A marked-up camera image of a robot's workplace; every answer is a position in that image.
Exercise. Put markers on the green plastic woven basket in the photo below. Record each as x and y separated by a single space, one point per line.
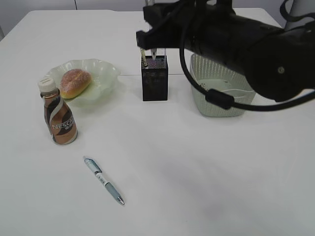
224 86

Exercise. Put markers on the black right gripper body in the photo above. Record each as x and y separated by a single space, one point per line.
190 24

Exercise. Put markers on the clear plastic ruler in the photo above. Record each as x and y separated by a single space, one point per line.
163 52

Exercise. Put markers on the sugared bread roll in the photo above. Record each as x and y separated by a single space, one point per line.
74 82

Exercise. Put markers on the brown Nescafe coffee bottle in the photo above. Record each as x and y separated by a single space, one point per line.
58 116

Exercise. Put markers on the black mesh pen holder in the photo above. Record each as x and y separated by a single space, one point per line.
154 74

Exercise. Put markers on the blue grey ballpoint pen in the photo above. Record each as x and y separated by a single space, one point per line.
97 171

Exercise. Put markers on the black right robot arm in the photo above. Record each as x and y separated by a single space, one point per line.
278 64

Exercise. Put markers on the olive green ballpoint pen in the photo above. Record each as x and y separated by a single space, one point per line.
143 58

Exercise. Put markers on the green wavy glass plate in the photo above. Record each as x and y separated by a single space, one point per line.
104 78

